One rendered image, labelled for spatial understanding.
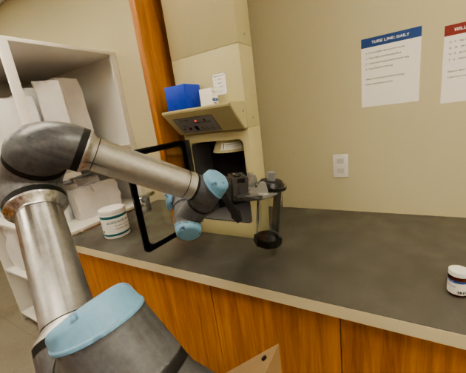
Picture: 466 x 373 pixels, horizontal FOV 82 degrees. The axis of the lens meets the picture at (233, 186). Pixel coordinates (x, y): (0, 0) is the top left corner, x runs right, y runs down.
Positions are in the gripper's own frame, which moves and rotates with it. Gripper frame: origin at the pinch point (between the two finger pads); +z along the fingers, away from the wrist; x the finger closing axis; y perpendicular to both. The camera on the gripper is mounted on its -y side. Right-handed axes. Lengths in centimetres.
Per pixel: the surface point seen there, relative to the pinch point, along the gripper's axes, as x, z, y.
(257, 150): 20.5, 2.9, 11.0
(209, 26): 26, -13, 58
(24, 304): 147, -170, -126
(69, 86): 128, -92, 47
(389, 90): 17, 60, 32
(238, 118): 12.2, -6.8, 24.9
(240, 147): 24.6, -3.5, 12.2
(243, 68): 19.0, -2.2, 42.1
